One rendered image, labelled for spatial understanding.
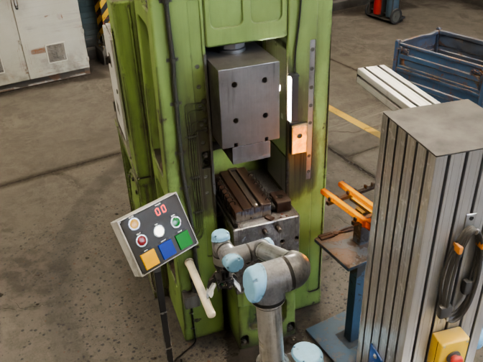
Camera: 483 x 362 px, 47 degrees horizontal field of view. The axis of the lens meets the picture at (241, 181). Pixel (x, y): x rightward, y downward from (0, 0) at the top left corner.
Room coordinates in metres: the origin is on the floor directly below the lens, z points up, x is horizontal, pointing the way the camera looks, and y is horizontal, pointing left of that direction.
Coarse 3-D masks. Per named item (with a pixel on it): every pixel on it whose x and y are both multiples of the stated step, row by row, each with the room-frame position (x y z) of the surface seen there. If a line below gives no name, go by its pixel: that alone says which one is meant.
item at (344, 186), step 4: (340, 184) 2.54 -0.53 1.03; (344, 184) 2.53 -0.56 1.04; (344, 188) 2.50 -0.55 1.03; (348, 188) 2.48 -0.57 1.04; (352, 188) 2.48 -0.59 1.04; (352, 192) 2.44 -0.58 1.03; (356, 192) 2.44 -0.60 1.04; (356, 196) 2.41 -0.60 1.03; (360, 196) 2.40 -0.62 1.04; (360, 200) 2.38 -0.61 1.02; (364, 200) 2.36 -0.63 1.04; (368, 200) 2.36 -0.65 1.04; (364, 204) 2.35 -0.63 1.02; (368, 204) 2.33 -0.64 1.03; (372, 204) 2.33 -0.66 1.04
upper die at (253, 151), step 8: (248, 144) 2.41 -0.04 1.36; (256, 144) 2.42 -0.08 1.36; (264, 144) 2.43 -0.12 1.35; (232, 152) 2.38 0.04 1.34; (240, 152) 2.39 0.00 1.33; (248, 152) 2.40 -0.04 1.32; (256, 152) 2.42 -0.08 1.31; (264, 152) 2.43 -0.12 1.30; (232, 160) 2.38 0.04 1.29; (240, 160) 2.39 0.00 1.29; (248, 160) 2.40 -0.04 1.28
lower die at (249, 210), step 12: (240, 168) 2.82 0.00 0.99; (216, 180) 2.71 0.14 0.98; (228, 180) 2.69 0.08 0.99; (252, 180) 2.68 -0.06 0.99; (240, 192) 2.56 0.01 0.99; (228, 204) 2.50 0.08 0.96; (240, 204) 2.44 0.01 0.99; (252, 204) 2.42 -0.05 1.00; (264, 204) 2.43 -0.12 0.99; (240, 216) 2.39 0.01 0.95; (252, 216) 2.41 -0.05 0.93
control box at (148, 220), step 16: (176, 192) 2.26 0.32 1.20; (144, 208) 2.13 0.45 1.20; (160, 208) 2.16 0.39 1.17; (176, 208) 2.21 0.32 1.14; (112, 224) 2.06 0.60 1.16; (128, 224) 2.04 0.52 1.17; (144, 224) 2.08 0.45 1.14; (160, 224) 2.12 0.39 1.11; (128, 240) 2.00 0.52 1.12; (160, 240) 2.07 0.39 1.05; (192, 240) 2.15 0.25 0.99; (128, 256) 1.99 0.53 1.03; (160, 256) 2.02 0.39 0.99; (144, 272) 1.94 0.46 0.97
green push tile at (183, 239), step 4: (184, 232) 2.15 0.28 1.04; (176, 236) 2.12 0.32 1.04; (180, 236) 2.13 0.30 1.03; (184, 236) 2.13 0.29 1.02; (188, 236) 2.15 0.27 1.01; (176, 240) 2.11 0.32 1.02; (180, 240) 2.12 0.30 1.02; (184, 240) 2.12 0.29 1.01; (188, 240) 2.13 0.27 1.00; (180, 244) 2.10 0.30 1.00; (184, 244) 2.11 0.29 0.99; (188, 244) 2.12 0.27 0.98; (180, 248) 2.09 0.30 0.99; (184, 248) 2.10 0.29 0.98
